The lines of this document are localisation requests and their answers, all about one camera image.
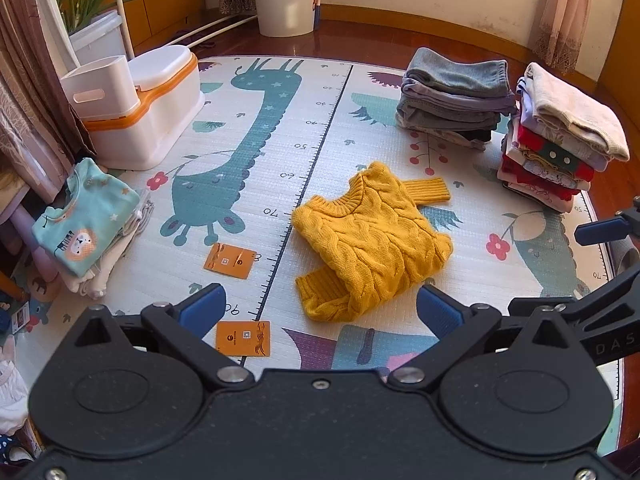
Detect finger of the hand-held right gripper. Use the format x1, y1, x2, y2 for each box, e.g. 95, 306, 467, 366
509, 267, 640, 326
574, 199, 640, 247

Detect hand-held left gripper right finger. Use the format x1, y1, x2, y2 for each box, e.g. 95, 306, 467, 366
387, 284, 593, 393

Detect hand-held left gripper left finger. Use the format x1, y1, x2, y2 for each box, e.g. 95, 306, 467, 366
74, 282, 256, 391

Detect yellow cable-knit sweater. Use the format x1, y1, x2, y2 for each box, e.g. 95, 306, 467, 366
291, 161, 454, 323

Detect stack of colourful folded clothes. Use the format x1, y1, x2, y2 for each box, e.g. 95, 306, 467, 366
496, 62, 631, 213

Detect stack of grey folded clothes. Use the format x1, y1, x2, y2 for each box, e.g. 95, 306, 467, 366
395, 47, 518, 152

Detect orange card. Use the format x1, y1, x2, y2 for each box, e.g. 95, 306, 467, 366
204, 242, 257, 280
216, 321, 271, 358

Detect teal lion print shirt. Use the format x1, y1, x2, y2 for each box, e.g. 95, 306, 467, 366
31, 157, 141, 277

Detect white box with orange band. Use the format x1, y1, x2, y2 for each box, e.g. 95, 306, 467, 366
82, 45, 207, 171

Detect lilac tube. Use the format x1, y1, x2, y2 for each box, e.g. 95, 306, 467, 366
9, 207, 63, 281

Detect pile of mixed cloths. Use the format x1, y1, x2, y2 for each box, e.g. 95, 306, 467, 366
0, 280, 46, 466

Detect animal print play mat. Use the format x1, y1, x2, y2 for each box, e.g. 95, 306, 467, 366
10, 55, 626, 456

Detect pink sheer curtain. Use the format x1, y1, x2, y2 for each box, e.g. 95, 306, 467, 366
530, 0, 598, 76

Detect small white plastic basket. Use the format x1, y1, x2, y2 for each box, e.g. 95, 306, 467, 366
60, 55, 142, 122

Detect brown patterned curtain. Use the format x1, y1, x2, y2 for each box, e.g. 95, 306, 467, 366
0, 0, 96, 201

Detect purple floor cloth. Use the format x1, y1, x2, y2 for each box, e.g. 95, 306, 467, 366
167, 27, 216, 50

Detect white floor pipe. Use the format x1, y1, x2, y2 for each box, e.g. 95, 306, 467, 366
185, 14, 259, 48

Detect white planter tub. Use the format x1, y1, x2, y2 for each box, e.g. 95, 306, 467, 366
67, 10, 126, 68

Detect white metal tube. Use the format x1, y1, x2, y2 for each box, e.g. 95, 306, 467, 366
107, 0, 136, 58

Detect white slanted board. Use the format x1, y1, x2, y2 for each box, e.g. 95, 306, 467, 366
30, 0, 81, 78

